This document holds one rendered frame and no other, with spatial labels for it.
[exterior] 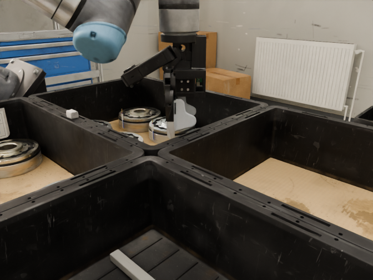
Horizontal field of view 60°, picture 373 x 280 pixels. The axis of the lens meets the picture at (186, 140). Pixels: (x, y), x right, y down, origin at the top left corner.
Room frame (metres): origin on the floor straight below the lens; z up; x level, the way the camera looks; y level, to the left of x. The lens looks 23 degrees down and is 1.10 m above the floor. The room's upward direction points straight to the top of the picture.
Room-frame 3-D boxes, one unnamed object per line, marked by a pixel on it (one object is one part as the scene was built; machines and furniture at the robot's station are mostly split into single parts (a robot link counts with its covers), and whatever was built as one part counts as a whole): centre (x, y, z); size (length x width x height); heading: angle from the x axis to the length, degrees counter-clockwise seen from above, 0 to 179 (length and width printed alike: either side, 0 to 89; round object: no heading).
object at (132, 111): (0.75, 0.11, 0.86); 0.05 x 0.05 x 0.01
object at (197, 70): (0.64, 0.01, 0.99); 0.09 x 0.08 x 0.12; 88
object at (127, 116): (0.75, 0.11, 0.86); 0.10 x 0.10 x 0.01
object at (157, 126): (0.67, 0.03, 0.86); 0.10 x 0.10 x 0.01
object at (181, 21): (0.64, 0.01, 1.07); 0.08 x 0.08 x 0.05
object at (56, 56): (2.37, 1.02, 0.60); 0.72 x 0.03 x 0.56; 136
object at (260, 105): (0.62, 0.09, 0.92); 0.40 x 0.30 x 0.02; 46
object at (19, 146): (0.53, 0.32, 0.86); 0.05 x 0.05 x 0.01
